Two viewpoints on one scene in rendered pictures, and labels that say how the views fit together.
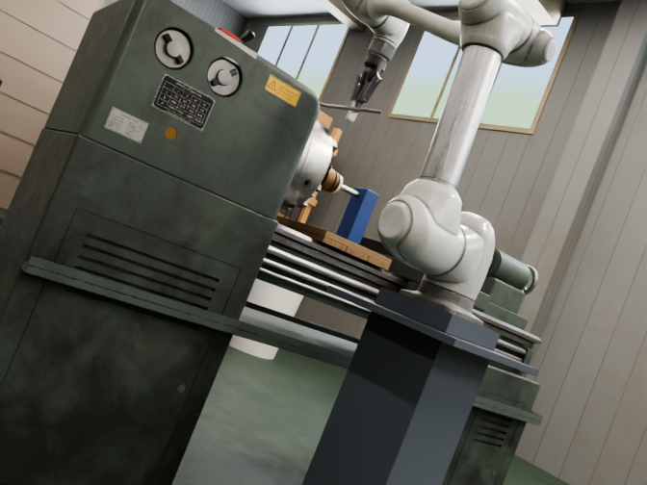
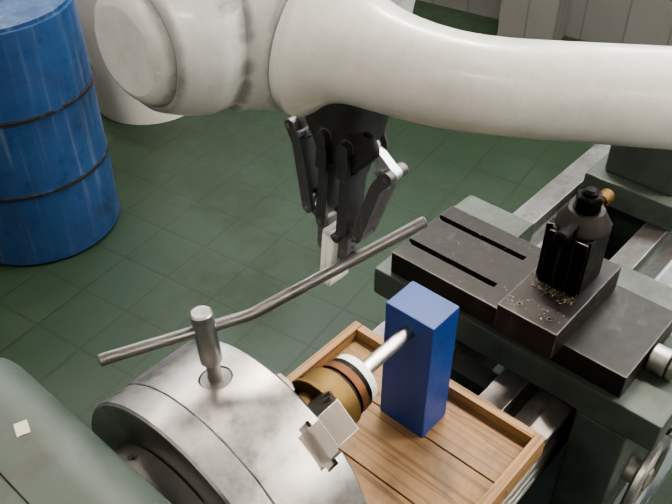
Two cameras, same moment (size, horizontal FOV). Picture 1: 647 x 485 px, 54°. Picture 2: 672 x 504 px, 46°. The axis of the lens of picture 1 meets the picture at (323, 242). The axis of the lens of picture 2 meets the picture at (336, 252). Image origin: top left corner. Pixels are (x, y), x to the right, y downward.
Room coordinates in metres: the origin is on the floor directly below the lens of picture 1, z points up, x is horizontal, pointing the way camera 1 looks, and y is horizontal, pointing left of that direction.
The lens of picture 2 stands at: (1.59, 0.22, 1.84)
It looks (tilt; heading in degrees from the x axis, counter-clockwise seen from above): 40 degrees down; 346
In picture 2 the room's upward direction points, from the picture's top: straight up
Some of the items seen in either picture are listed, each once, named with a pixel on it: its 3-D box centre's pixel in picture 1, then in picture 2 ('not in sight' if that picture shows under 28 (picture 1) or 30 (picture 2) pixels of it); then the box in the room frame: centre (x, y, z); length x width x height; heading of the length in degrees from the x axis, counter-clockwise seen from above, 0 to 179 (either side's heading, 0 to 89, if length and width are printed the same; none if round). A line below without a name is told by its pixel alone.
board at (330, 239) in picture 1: (328, 242); (382, 442); (2.27, -0.02, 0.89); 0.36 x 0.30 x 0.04; 35
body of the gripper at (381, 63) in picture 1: (372, 69); (346, 118); (2.18, 0.07, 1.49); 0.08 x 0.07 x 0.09; 35
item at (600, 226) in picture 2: not in sight; (584, 216); (2.41, -0.36, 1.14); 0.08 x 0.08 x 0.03
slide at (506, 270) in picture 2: (406, 258); (526, 291); (2.46, -0.32, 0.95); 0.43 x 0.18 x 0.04; 35
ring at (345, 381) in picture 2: (323, 177); (325, 403); (2.20, 0.08, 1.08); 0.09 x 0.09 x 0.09; 35
